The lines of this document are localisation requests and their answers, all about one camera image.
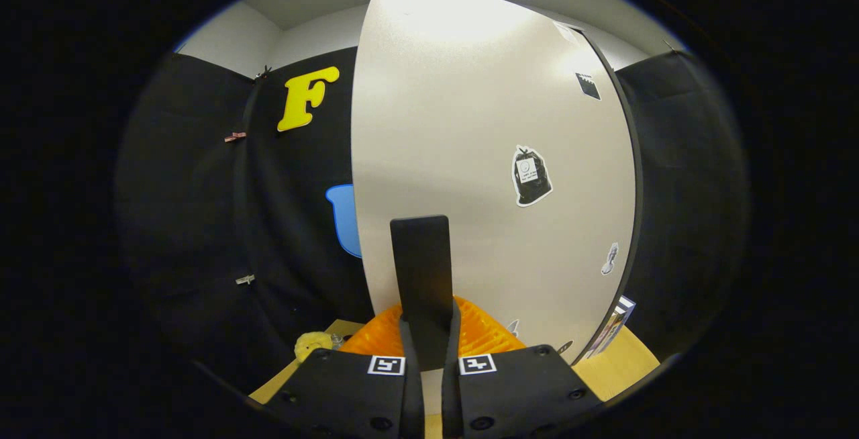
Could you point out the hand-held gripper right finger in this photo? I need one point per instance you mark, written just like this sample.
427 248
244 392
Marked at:
451 392

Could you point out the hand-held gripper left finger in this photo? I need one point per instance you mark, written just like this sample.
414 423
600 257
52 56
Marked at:
413 392

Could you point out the yellow pineapple plush toy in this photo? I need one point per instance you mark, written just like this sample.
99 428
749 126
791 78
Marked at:
312 344

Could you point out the white clip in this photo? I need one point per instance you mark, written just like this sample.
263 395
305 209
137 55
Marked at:
245 280

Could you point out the black backdrop cloth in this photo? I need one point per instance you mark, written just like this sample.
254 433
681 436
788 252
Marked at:
201 224

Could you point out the red clip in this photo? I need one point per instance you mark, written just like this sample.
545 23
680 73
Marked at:
235 137

